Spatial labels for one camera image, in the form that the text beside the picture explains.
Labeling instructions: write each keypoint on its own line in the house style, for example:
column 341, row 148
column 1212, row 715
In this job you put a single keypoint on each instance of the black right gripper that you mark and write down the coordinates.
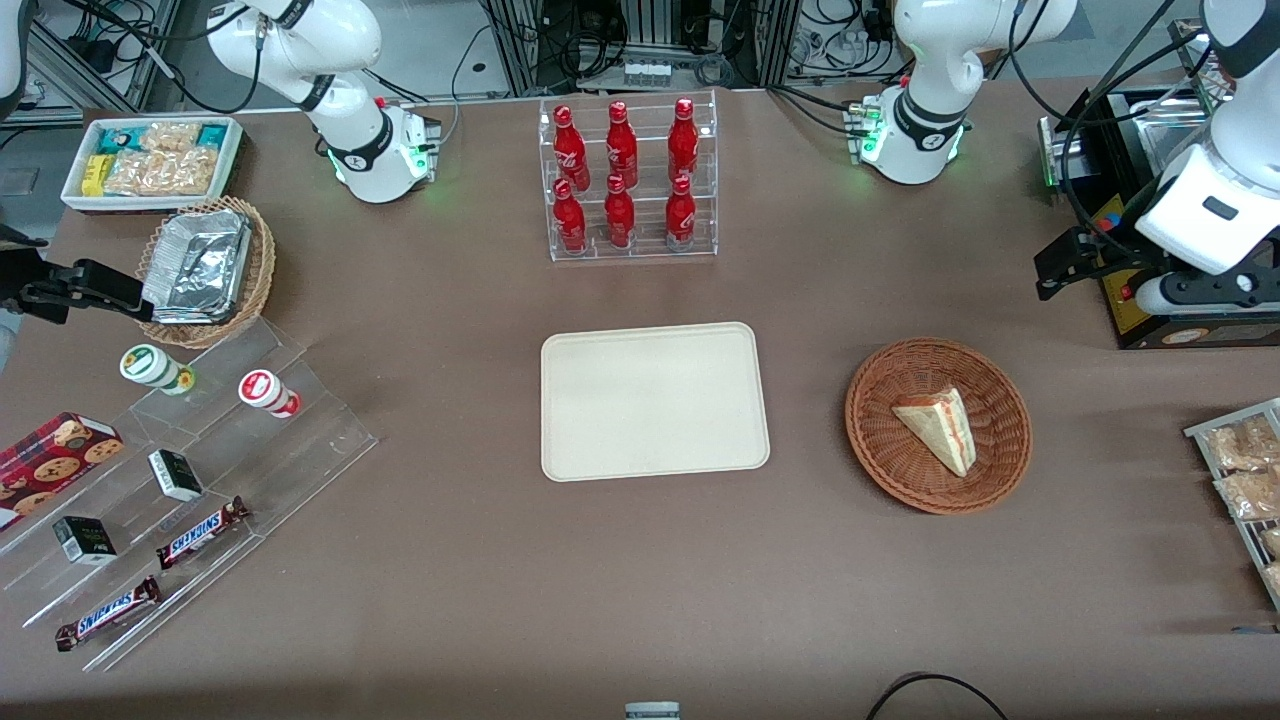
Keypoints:
column 22, row 278

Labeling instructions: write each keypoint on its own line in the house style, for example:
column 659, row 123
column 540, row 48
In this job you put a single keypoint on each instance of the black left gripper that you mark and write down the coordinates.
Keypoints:
column 1112, row 251

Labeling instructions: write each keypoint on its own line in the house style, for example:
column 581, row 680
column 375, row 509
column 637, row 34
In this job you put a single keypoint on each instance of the triangle sandwich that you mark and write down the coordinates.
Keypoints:
column 938, row 425

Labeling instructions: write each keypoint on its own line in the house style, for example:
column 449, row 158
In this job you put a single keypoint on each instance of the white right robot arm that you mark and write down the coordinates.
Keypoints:
column 375, row 150

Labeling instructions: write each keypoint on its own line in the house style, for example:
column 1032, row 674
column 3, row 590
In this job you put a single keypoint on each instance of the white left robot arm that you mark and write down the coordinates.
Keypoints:
column 930, row 90

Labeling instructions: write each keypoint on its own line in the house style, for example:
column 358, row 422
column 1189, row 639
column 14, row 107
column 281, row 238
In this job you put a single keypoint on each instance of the light tan wicker basket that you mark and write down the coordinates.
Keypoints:
column 258, row 275

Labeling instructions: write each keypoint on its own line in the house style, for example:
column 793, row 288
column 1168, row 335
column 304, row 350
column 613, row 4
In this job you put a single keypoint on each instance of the brown round wicker basket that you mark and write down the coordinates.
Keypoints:
column 880, row 440

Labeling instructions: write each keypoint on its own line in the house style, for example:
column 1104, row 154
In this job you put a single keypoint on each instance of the tray of packaged snacks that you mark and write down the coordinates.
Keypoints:
column 1243, row 540

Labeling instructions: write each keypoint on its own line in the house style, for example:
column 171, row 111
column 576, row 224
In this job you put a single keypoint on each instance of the beige plastic tray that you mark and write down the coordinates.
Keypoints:
column 655, row 400

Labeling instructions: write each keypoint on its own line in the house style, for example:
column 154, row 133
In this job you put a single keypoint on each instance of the green capped white cup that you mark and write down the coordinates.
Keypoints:
column 150, row 365

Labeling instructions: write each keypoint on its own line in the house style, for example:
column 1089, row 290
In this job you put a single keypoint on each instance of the yellow snack packet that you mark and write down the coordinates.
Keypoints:
column 93, row 175

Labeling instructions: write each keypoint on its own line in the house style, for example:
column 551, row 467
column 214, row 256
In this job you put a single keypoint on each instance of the silver foil container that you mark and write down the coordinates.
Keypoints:
column 197, row 265

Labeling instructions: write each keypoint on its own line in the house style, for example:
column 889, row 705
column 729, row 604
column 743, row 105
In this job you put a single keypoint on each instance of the large clear cracker bag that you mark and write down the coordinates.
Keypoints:
column 160, row 173

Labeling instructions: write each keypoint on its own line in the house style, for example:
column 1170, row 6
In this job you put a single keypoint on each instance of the teal snack packet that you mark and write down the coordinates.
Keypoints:
column 118, row 141
column 213, row 135

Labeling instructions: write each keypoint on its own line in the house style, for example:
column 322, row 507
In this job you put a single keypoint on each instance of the red cookie box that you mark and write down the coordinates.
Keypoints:
column 55, row 460

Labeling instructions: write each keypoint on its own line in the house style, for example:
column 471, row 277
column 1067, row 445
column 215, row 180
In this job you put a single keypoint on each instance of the small clear cracker bag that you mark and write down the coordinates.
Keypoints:
column 170, row 136

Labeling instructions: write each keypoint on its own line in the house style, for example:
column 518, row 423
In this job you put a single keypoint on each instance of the white rectangular snack bin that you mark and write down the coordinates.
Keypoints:
column 228, row 165

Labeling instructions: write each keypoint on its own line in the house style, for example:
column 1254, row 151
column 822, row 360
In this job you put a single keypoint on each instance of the small black carton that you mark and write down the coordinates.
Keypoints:
column 84, row 540
column 176, row 475

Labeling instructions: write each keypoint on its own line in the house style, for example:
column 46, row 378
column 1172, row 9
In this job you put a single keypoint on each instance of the red capped white cup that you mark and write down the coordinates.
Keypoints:
column 265, row 392

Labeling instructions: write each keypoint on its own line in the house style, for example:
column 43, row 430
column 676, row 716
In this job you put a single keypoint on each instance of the clear bag of crackers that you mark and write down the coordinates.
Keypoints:
column 1274, row 578
column 1240, row 445
column 1250, row 495
column 1272, row 542

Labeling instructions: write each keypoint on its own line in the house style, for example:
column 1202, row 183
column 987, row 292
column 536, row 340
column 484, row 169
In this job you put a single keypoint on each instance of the clear acrylic stepped shelf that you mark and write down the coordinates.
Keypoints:
column 290, row 450

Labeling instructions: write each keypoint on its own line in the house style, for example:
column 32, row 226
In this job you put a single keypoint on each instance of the snickers chocolate bar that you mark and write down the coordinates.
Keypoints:
column 200, row 533
column 108, row 613

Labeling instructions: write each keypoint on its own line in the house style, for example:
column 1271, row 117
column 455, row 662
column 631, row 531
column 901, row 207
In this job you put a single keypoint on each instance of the red cola bottle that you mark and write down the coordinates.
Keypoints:
column 619, row 216
column 570, row 222
column 680, row 218
column 683, row 140
column 621, row 148
column 568, row 152

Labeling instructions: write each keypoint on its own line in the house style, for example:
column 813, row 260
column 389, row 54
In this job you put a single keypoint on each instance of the clear acrylic bottle rack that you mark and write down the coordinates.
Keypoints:
column 645, row 215

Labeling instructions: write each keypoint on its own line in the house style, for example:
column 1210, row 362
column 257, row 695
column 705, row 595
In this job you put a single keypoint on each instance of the white power strip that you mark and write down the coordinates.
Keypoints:
column 660, row 72

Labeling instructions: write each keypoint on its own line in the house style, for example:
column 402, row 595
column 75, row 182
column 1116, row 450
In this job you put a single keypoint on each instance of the small grey white label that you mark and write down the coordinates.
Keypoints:
column 652, row 711

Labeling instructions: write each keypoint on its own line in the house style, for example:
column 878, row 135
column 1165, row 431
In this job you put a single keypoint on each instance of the aluminium equipment frame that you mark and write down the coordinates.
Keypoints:
column 520, row 50

